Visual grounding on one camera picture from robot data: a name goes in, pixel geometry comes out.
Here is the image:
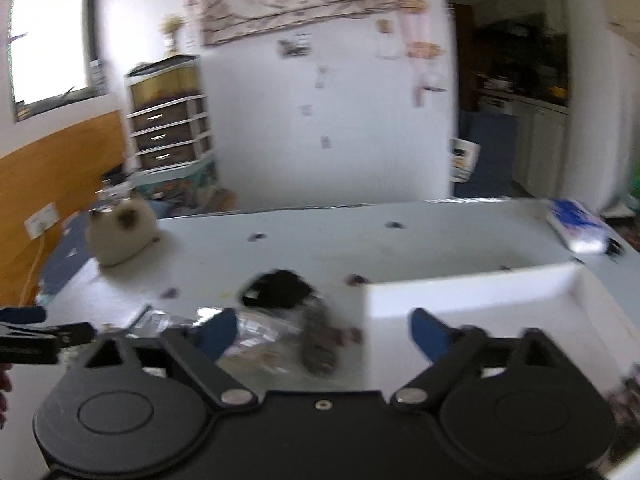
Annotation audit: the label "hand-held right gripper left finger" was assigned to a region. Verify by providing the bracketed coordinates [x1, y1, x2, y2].
[80, 307, 258, 408]

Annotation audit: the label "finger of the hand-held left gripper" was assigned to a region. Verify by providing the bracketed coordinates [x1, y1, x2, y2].
[0, 306, 47, 327]
[0, 322, 98, 365]

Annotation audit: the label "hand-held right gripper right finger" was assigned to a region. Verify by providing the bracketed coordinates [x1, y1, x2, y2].
[390, 307, 568, 411]

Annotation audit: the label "white tray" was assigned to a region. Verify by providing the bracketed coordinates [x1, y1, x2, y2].
[361, 259, 640, 396]

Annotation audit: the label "silver foil packet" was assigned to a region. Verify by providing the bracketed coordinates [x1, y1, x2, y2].
[125, 304, 201, 341]

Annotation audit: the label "black scrunchie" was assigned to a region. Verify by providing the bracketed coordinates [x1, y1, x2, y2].
[240, 269, 321, 311]

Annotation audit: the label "person's left hand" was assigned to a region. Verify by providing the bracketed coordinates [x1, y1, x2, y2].
[0, 362, 12, 428]

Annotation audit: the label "blue mat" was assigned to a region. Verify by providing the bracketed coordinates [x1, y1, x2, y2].
[37, 210, 101, 301]

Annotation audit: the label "ceramic cat figurine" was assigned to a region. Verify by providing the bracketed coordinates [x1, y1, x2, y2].
[84, 199, 161, 267]

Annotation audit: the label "floral cloth cover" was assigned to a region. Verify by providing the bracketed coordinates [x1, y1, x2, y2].
[135, 157, 221, 211]

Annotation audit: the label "printed tote bag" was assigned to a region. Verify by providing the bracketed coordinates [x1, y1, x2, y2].
[450, 137, 482, 183]

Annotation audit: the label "blue tissue pack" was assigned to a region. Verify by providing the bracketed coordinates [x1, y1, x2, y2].
[545, 199, 608, 255]

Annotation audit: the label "plastic drawer unit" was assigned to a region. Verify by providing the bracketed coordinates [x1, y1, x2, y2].
[126, 94, 213, 173]

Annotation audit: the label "kitchen base cabinets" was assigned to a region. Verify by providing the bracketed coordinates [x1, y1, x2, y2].
[512, 100, 568, 196]

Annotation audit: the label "glass fish tank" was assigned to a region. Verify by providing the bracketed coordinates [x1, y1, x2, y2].
[125, 55, 201, 111]

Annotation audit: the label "window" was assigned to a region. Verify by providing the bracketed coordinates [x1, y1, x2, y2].
[7, 0, 108, 111]

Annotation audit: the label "pink ribbon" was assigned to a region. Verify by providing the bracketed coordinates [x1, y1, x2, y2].
[400, 10, 446, 106]

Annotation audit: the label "vase with dried flowers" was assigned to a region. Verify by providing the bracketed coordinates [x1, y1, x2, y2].
[160, 14, 187, 56]

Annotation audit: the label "white cable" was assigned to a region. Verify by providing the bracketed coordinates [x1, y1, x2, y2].
[20, 237, 48, 306]

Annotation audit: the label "white wall socket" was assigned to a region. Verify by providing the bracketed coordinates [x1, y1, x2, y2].
[24, 202, 61, 240]

